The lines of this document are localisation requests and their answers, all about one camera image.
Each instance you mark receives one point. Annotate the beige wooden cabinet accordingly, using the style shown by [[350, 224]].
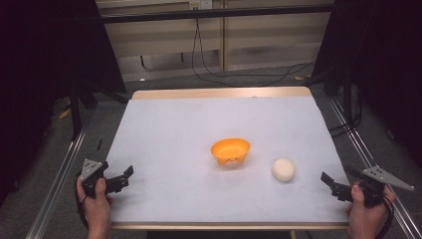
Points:
[[265, 40]]

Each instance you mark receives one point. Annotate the white round bun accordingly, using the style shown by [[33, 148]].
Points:
[[283, 170]]

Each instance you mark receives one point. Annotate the black horizontal frame bar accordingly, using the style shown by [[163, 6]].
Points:
[[215, 14]]

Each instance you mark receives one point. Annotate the small black floor piece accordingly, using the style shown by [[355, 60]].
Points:
[[100, 144]]

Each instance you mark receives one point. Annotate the black curtain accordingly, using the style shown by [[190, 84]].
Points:
[[40, 66], [384, 59]]

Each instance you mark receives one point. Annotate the person's right hand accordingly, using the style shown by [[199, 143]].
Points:
[[366, 219]]

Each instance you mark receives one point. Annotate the white table mat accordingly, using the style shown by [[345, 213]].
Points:
[[185, 132]]

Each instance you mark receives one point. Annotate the yellow floor tape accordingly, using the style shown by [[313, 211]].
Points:
[[299, 78], [65, 114]]

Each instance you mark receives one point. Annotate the black stand leg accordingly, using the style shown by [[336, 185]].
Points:
[[75, 113], [347, 99]]

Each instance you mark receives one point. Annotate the white wall outlet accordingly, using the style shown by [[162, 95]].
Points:
[[200, 4]]

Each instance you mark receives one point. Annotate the person's left hand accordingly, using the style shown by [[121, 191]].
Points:
[[98, 209]]

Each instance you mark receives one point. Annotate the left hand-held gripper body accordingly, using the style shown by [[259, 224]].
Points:
[[91, 167]]

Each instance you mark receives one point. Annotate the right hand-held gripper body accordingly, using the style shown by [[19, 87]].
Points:
[[378, 174]]

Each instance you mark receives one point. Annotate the orange plastic bowl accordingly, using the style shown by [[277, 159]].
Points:
[[230, 149]]

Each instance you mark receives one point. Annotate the metal floor rail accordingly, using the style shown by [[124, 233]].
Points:
[[56, 186], [360, 146]]

